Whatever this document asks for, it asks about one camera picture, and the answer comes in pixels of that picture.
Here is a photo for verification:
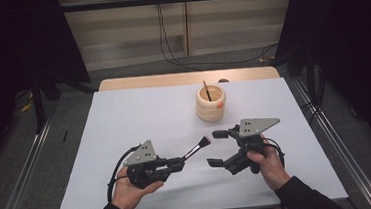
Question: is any black makeup brush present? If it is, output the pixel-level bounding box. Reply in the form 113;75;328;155
177;135;213;163

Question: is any yellow floor object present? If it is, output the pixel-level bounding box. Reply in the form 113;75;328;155
20;100;36;113

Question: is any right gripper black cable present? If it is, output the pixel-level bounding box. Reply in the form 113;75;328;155
260;136;287;170

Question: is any cream ribbed pen holder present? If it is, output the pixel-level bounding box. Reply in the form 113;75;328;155
193;83;229;124

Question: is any dark metal stand post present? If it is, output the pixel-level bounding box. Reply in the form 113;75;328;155
303;45;319;104
30;74;48;134

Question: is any person's left hand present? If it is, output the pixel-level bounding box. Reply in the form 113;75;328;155
108;162;167;209

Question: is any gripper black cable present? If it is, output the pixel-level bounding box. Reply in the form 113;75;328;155
260;136;287;170
103;144;147;204

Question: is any black wall cable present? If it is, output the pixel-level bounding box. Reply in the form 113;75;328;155
159;0;281;71
156;0;204;75

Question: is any person's right hand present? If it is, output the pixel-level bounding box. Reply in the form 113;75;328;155
246;141;294;194

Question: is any dark curtain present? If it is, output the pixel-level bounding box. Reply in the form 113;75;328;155
0;0;98;177
270;0;371;168

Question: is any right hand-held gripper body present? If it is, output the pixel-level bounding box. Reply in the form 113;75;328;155
219;115;285;178

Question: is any white table mat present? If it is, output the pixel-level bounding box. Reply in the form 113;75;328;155
46;71;350;209

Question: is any aluminium floor rail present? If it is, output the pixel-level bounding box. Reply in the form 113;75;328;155
291;73;371;209
0;103;67;209

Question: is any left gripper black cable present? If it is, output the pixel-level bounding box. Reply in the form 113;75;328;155
103;144;147;204

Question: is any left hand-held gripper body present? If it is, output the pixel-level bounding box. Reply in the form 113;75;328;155
121;138;176;191

